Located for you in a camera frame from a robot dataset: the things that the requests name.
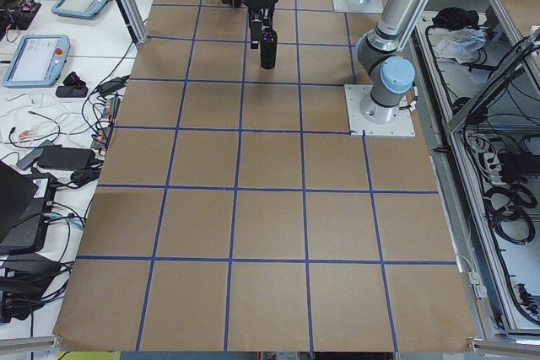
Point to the dark wine bottle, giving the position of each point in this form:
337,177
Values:
268,48

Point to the teach pendant near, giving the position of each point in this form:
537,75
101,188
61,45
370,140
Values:
37,62

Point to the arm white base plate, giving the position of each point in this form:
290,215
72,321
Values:
355,6
366,118

